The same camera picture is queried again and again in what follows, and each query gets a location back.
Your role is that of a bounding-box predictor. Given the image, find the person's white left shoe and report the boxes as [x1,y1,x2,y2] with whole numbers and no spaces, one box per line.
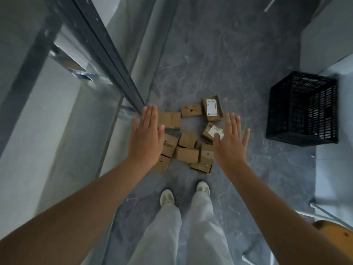
[160,189,175,207]

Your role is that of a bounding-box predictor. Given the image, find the person's white trousers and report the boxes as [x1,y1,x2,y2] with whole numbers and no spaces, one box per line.
[128,191,232,265]

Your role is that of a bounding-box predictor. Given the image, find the wooden chair white metal frame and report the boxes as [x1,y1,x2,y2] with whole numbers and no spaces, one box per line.
[242,202,353,265]

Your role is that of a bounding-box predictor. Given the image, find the person's left forearm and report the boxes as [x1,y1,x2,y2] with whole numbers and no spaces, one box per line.
[0,157,147,265]

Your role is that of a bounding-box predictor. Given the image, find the person's left hand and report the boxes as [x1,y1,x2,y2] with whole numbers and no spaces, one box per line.
[127,105,166,169]

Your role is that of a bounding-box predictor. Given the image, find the grey metal shelf rack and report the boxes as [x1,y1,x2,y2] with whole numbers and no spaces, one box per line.
[0,0,145,265]

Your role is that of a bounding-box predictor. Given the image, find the person's right forearm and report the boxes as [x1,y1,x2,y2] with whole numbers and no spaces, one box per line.
[227,161,353,265]

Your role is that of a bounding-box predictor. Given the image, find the person's white shoe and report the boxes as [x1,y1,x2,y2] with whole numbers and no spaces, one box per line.
[160,189,175,207]
[196,181,211,196]

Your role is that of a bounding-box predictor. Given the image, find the person's right hand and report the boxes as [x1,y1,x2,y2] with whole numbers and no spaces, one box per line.
[213,112,251,174]

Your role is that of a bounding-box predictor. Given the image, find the person's white right shoe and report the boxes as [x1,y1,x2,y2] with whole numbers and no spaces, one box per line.
[196,181,211,196]

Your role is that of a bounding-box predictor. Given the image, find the black plastic basket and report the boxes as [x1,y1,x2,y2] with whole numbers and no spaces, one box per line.
[265,71,339,147]

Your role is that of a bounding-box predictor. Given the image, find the pile of cardboard boxes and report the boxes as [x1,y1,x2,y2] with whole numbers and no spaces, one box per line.
[151,95,224,174]

